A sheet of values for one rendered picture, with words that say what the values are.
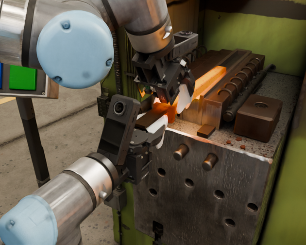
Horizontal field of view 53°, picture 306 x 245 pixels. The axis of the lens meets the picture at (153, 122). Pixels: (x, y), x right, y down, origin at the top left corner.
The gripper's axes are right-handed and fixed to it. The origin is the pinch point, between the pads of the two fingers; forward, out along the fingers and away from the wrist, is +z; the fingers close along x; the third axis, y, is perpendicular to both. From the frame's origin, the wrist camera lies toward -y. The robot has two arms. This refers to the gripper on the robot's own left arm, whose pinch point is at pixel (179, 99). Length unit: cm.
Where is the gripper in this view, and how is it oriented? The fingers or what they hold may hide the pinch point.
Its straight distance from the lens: 70.1
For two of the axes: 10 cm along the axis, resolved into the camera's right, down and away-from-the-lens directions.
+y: -4.5, 8.0, -4.0
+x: 8.6, 2.6, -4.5
